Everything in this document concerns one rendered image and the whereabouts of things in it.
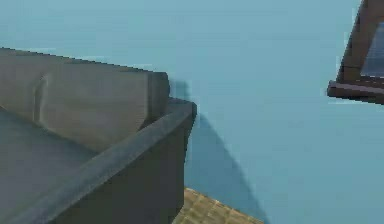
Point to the dark brown framed window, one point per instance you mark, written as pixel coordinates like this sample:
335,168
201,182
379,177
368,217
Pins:
358,63

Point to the grey sofa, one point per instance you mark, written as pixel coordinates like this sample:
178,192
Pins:
83,133

